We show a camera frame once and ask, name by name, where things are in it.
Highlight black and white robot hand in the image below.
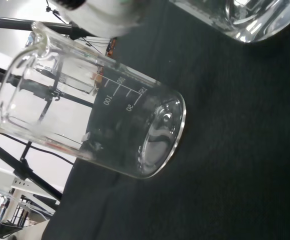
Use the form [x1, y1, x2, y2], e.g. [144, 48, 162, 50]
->
[46, 0, 146, 38]

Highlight black tripod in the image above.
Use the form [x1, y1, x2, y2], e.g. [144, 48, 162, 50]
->
[0, 13, 111, 202]

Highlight black cloth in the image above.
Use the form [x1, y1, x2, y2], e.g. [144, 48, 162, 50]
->
[42, 0, 290, 240]

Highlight white table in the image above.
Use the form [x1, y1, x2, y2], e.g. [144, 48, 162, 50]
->
[0, 162, 61, 240]

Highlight black cable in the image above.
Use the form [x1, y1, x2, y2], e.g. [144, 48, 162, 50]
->
[0, 127, 75, 166]

